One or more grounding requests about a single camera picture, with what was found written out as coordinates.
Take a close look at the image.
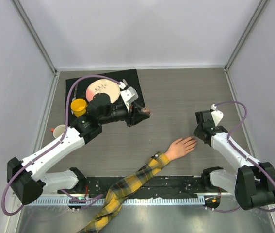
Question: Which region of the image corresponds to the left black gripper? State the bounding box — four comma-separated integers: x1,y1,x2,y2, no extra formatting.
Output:
99,102,150,128

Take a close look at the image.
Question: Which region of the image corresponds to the glitter nail polish bottle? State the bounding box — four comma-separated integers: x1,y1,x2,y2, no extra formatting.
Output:
141,107,150,115

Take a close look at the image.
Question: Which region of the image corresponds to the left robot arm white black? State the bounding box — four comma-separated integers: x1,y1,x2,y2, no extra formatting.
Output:
7,93,150,205

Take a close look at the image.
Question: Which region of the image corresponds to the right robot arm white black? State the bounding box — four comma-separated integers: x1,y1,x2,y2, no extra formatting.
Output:
194,109,275,210

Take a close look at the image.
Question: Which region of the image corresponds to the pink ceramic plate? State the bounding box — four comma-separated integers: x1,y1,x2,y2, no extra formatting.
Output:
85,79,120,103

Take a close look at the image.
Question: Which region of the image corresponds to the yellow cup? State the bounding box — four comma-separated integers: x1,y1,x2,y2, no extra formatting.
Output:
70,98,87,117

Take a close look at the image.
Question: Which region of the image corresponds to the silver knife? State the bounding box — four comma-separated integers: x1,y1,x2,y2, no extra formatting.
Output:
71,84,78,101

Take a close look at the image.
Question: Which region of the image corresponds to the black cloth placemat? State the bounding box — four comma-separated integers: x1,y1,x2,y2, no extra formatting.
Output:
64,69,145,126

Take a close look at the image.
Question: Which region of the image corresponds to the white cup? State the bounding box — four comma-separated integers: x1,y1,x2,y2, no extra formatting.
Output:
52,124,65,139

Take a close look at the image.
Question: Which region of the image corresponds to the yellow plaid sleeve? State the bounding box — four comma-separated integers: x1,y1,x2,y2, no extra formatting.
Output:
79,152,170,233

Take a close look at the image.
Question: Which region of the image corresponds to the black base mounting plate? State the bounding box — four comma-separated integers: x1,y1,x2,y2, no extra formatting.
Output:
66,176,225,199

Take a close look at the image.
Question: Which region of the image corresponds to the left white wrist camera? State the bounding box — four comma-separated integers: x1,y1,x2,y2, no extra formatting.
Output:
119,81,139,112

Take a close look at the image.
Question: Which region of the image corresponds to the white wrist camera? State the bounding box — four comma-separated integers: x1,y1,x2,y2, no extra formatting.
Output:
210,104,224,126
119,81,139,112

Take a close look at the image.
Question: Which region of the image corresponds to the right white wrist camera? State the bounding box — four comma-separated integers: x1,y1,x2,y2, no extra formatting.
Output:
210,104,224,126

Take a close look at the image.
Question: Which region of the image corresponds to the white slotted cable duct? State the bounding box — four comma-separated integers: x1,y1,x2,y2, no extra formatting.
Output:
23,197,205,207

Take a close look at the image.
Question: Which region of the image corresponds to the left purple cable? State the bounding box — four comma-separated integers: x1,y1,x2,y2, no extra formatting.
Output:
1,74,126,216

